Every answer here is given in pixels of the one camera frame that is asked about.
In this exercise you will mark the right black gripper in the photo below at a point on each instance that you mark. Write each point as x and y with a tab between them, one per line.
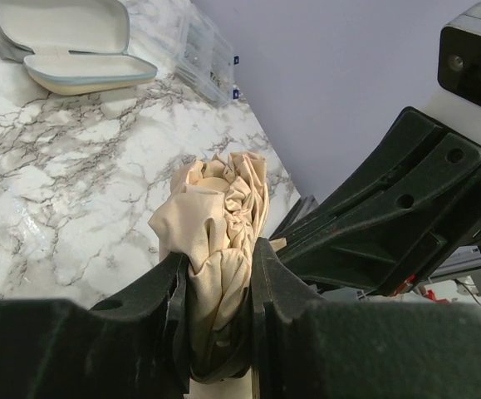
414	201

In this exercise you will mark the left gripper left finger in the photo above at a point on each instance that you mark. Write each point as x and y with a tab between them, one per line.
123	347

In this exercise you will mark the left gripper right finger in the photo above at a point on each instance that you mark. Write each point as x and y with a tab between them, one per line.
305	346

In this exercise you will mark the beige umbrella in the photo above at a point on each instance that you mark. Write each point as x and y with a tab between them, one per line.
215	213

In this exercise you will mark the beige umbrella case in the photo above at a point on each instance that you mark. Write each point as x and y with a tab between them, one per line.
72	47

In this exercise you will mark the clear plastic screw box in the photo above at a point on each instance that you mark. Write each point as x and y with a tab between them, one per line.
206	61

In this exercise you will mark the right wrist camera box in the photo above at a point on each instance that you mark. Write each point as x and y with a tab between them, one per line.
457	102

